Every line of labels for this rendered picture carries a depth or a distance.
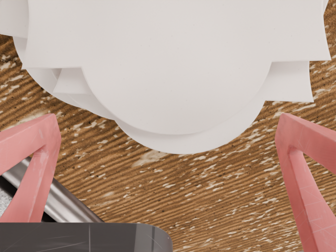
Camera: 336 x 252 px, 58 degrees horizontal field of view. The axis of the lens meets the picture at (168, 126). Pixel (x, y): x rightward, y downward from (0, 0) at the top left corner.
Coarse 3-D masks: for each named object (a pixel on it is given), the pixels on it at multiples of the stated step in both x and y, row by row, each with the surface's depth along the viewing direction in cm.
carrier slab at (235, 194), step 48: (0, 48) 18; (0, 96) 19; (48, 96) 20; (96, 144) 22; (240, 144) 22; (96, 192) 25; (144, 192) 25; (192, 192) 25; (240, 192) 25; (192, 240) 30; (240, 240) 30; (288, 240) 30
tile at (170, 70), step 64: (64, 0) 11; (128, 0) 11; (192, 0) 11; (256, 0) 11; (320, 0) 11; (64, 64) 12; (128, 64) 12; (192, 64) 12; (256, 64) 12; (192, 128) 14
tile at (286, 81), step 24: (72, 72) 14; (288, 72) 14; (264, 96) 15; (288, 96) 15; (120, 120) 15; (240, 120) 15; (144, 144) 16; (168, 144) 16; (192, 144) 16; (216, 144) 16
